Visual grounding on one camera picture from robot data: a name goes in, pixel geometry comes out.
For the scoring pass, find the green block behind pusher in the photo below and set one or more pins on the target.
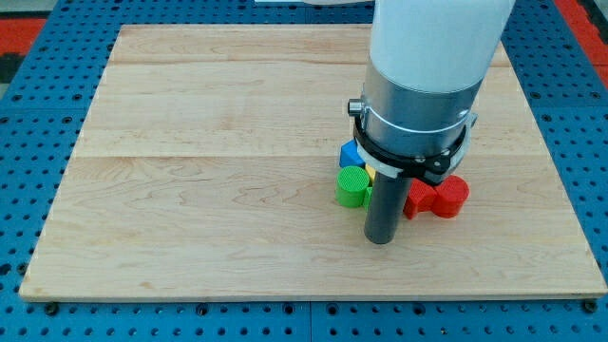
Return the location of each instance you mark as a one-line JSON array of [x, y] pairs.
[[367, 198]]

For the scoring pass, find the red block left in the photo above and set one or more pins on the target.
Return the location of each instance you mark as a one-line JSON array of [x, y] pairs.
[[420, 199]]

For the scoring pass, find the blue block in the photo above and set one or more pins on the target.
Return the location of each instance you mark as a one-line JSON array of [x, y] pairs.
[[348, 155]]

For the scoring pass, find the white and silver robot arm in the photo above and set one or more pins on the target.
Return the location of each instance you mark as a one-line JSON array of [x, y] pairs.
[[428, 59]]

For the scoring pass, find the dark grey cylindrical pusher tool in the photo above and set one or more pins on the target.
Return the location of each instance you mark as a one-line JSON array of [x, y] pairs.
[[388, 198]]

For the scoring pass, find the red cylinder block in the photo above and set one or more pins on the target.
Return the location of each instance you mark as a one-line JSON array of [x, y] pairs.
[[451, 196]]

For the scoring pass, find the yellow block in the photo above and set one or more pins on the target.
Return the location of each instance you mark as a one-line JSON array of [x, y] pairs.
[[371, 172]]

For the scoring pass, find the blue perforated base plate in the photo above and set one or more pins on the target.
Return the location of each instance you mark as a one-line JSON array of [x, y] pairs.
[[46, 103]]

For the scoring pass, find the green cylinder block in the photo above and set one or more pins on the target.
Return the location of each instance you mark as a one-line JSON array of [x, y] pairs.
[[351, 186]]

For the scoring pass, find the wooden board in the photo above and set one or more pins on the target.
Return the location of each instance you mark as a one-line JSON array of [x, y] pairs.
[[205, 171]]

